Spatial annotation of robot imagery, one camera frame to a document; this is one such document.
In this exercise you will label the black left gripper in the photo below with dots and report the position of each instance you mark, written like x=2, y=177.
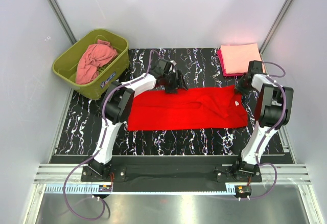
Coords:
x=172, y=83

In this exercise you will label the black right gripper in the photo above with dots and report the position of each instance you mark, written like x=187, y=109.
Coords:
x=241, y=85

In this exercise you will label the aluminium front rail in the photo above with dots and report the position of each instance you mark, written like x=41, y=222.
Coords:
x=57, y=173

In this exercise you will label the white slotted cable duct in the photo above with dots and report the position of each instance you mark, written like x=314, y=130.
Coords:
x=100, y=189

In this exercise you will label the aluminium frame post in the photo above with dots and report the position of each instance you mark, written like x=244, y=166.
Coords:
x=62, y=20
x=278, y=20

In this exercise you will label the left aluminium frame post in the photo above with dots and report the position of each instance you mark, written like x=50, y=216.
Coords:
x=62, y=20

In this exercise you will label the olive green plastic basket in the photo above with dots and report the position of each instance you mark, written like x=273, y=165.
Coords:
x=67, y=64

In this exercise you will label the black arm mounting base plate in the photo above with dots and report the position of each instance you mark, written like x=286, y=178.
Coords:
x=184, y=183

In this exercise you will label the red t shirt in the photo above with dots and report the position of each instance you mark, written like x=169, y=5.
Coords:
x=196, y=108

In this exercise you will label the crumpled salmon pink t shirt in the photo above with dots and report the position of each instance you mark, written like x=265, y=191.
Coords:
x=96, y=56

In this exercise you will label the folded magenta t shirt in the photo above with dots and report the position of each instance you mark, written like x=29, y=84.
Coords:
x=225, y=74

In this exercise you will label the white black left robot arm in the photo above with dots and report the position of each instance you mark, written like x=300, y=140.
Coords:
x=117, y=104

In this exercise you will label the folded light pink t shirt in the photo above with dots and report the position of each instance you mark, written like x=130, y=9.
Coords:
x=236, y=58

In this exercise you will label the right aluminium frame post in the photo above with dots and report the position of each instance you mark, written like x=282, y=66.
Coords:
x=278, y=20

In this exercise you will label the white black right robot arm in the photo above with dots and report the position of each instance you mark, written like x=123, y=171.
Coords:
x=272, y=111

